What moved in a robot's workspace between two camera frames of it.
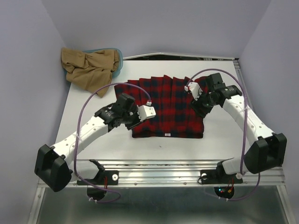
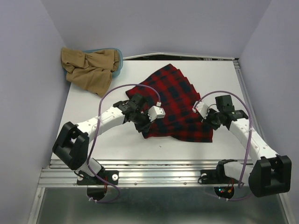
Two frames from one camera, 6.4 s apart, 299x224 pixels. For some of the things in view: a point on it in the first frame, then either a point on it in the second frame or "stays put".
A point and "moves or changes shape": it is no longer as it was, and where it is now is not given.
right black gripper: [196, 106] -> [213, 126]
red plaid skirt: [175, 116] moves or changes shape
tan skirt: [91, 70] stays put
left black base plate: [105, 178] stays put
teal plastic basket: [115, 73] stays put
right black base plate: [218, 176] stays put
